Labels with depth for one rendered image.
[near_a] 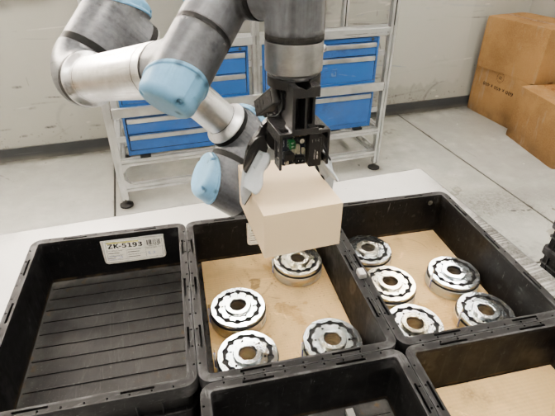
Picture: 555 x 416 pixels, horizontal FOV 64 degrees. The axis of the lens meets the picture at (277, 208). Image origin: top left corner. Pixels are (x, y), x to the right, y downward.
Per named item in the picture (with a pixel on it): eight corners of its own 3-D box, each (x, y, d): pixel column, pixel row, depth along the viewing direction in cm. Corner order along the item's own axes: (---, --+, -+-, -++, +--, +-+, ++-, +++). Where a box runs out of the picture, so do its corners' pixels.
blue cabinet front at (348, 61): (263, 138, 276) (261, 44, 246) (368, 125, 294) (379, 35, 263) (264, 139, 274) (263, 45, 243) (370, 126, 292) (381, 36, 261)
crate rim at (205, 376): (186, 231, 95) (185, 221, 94) (320, 214, 101) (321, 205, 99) (200, 394, 63) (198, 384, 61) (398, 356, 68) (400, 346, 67)
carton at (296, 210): (239, 202, 79) (238, 165, 75) (303, 192, 82) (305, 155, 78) (264, 257, 66) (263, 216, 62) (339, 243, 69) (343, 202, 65)
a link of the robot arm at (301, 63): (257, 34, 58) (315, 30, 60) (258, 69, 61) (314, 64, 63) (274, 48, 52) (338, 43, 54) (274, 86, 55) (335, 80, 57)
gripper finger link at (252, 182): (234, 214, 63) (269, 161, 60) (225, 193, 68) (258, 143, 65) (252, 221, 65) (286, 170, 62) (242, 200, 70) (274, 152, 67)
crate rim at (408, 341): (320, 214, 101) (321, 205, 99) (441, 199, 106) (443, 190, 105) (398, 356, 68) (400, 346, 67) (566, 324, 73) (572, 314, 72)
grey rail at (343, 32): (91, 52, 229) (88, 42, 226) (387, 31, 270) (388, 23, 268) (90, 57, 221) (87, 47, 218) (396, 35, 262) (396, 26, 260)
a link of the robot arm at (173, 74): (20, 88, 83) (139, 74, 47) (49, 40, 85) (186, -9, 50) (77, 123, 90) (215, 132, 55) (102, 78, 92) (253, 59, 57)
